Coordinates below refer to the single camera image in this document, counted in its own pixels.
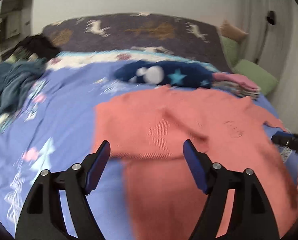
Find coral pink knit sweater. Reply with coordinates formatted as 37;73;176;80
94;86;298;239

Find grey floral folded clothes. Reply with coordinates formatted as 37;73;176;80
212;81;261;100

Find green pillow near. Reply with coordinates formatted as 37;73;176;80
233;59;278;95

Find green pillow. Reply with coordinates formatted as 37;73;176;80
233;59;278;95
220;36;240;67

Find blue patterned bedspread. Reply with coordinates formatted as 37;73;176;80
0;51;298;240

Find grey curtain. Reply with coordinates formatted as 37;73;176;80
240;0;298;133

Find pink folded garment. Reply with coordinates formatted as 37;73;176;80
212;72;259;90

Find green pillow far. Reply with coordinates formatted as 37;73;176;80
220;36;240;67

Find black floor lamp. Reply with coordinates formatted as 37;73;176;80
254;10;276;64

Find tan pillow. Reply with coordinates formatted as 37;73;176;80
220;20;248;43

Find teal crumpled garment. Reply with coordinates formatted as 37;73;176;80
0;58;47;115

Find navy star fleece blanket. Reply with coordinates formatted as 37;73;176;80
113;60;213;88

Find black crumpled garment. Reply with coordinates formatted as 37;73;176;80
13;35;61;60

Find dark deer pattern mattress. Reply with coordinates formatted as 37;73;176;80
42;12;231;72

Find white wardrobe shelves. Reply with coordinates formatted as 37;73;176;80
0;0;33;56

